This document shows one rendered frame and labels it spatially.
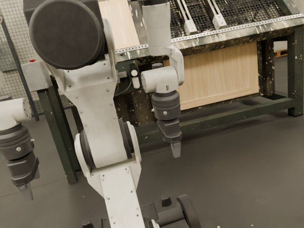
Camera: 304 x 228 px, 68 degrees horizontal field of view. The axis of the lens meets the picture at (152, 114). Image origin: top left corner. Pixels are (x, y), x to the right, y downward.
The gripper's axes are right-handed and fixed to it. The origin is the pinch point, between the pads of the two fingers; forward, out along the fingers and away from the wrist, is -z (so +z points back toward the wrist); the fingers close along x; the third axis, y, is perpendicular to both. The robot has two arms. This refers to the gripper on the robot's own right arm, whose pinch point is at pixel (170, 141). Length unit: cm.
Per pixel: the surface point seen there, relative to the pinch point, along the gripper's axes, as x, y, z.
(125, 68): 107, -3, 0
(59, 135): 90, 55, -32
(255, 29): 102, -112, 12
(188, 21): 119, -62, 25
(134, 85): 99, -6, -11
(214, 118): 94, -70, -55
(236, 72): 118, -107, -28
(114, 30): 135, -3, 26
